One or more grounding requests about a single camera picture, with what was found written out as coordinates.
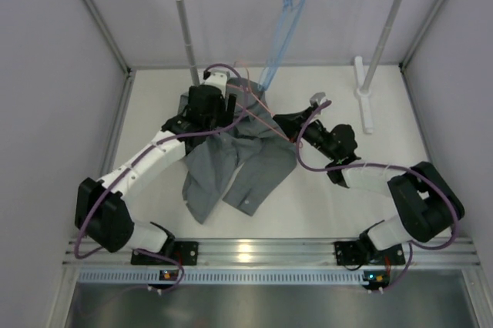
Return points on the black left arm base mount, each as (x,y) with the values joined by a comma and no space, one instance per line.
(184,252)

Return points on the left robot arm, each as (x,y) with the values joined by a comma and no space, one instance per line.
(104,206)

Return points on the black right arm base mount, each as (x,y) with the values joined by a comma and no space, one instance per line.
(348,253)

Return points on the white and silver clothes rack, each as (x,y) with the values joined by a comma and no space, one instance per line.
(364,76)

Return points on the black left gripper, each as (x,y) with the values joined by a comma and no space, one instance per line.
(217,111)

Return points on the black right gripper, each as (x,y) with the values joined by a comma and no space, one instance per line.
(304,122)

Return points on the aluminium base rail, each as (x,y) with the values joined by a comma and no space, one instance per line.
(309,254)

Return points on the grey button-up shirt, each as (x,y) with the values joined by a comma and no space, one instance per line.
(241,166)

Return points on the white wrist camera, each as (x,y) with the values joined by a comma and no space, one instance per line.
(217,79)
(318,99)

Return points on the perforated grey cable duct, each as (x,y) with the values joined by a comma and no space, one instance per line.
(289,277)

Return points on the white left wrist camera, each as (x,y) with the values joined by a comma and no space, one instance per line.
(217,79)

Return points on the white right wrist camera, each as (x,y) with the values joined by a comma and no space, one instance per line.
(318,99)

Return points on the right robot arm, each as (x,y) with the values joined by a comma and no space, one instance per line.
(425,203)

